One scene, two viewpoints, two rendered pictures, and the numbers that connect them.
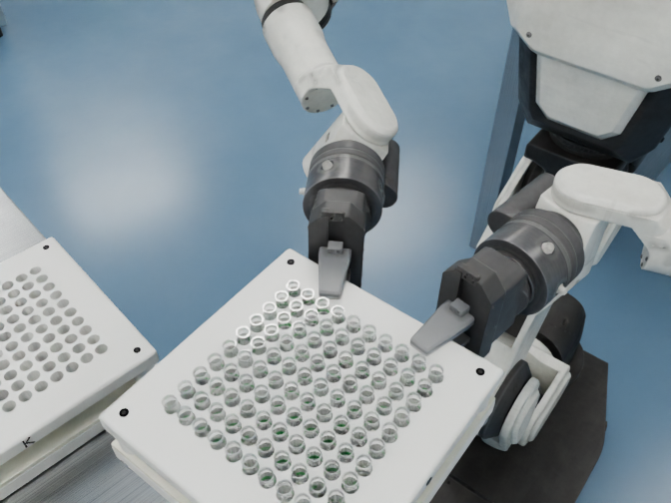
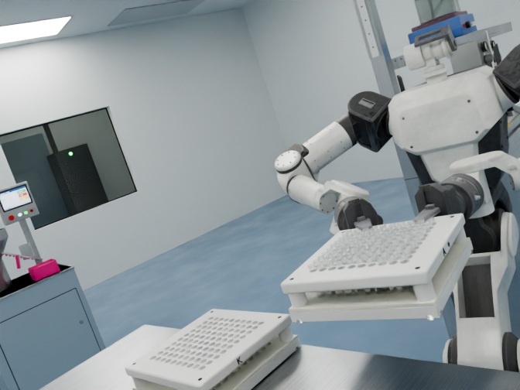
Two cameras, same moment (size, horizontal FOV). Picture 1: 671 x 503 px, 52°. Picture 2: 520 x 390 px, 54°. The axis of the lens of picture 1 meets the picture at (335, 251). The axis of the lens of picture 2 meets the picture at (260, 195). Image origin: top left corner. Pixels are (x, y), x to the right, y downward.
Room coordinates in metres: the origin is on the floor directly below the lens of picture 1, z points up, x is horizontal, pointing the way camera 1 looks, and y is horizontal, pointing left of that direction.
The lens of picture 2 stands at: (-0.51, 0.20, 1.33)
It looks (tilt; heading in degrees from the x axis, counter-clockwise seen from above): 9 degrees down; 359
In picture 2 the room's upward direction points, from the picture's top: 18 degrees counter-clockwise
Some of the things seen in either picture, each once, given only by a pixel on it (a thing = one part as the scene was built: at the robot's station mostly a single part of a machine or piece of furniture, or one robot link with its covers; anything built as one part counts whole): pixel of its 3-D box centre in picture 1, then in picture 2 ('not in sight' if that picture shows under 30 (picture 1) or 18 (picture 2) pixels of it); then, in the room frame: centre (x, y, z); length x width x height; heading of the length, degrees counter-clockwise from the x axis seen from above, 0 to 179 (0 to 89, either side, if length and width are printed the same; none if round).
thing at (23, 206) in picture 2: not in sight; (26, 228); (3.12, 1.76, 1.07); 0.23 x 0.10 x 0.62; 124
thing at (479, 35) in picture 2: not in sight; (449, 46); (1.68, -0.81, 1.34); 0.62 x 0.38 x 0.04; 139
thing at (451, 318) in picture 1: (440, 325); (425, 213); (0.38, -0.09, 1.06); 0.06 x 0.03 x 0.02; 134
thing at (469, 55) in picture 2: not in sight; (476, 67); (1.43, -0.78, 1.23); 0.22 x 0.11 x 0.20; 139
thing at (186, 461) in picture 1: (307, 397); (375, 252); (0.32, 0.02, 1.04); 0.25 x 0.24 x 0.02; 52
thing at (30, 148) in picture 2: not in sight; (71, 165); (5.79, 2.13, 1.43); 1.38 x 0.01 x 1.16; 124
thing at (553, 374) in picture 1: (507, 384); not in sight; (0.83, -0.37, 0.28); 0.21 x 0.20 x 0.13; 143
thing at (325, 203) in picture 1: (338, 220); (357, 223); (0.54, 0.00, 1.04); 0.12 x 0.10 x 0.13; 174
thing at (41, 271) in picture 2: not in sight; (44, 269); (2.80, 1.62, 0.80); 0.16 x 0.12 x 0.09; 124
